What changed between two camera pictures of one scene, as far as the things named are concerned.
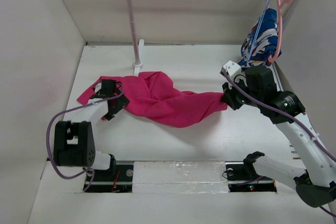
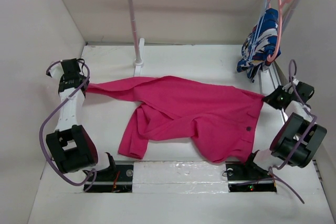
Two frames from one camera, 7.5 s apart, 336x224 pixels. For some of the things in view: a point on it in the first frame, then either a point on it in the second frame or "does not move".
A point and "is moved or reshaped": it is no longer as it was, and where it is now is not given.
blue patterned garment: x=262 y=41 does not move
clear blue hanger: x=259 y=23 does not move
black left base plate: x=118 y=179 does not move
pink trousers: x=155 y=99 is moved or reshaped
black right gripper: x=228 y=96 to x=270 y=98
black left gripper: x=122 y=102 to x=83 y=76
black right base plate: x=240 y=181 does not move
